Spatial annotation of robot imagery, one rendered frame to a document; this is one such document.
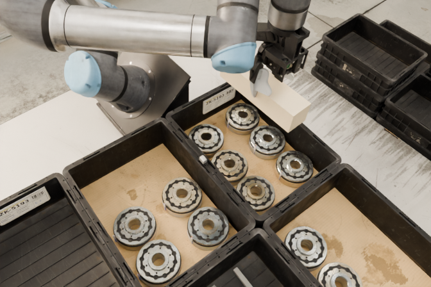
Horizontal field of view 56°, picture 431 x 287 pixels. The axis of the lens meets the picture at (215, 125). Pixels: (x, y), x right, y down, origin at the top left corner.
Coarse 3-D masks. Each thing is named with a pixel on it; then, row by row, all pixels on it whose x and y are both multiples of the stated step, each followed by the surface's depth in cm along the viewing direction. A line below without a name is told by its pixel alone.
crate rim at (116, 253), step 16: (144, 128) 108; (112, 144) 104; (80, 160) 100; (64, 176) 97; (208, 176) 100; (80, 192) 95; (224, 192) 97; (240, 208) 94; (96, 224) 90; (112, 240) 88; (208, 256) 87; (128, 272) 84; (192, 272) 85
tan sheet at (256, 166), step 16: (224, 112) 126; (192, 128) 121; (224, 128) 122; (224, 144) 118; (240, 144) 118; (288, 144) 119; (256, 160) 115; (272, 160) 115; (272, 176) 112; (288, 192) 109
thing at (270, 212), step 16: (208, 96) 116; (176, 112) 112; (176, 128) 108; (304, 128) 111; (192, 144) 105; (320, 144) 108; (208, 160) 102; (336, 160) 104; (320, 176) 101; (272, 208) 95; (256, 224) 94
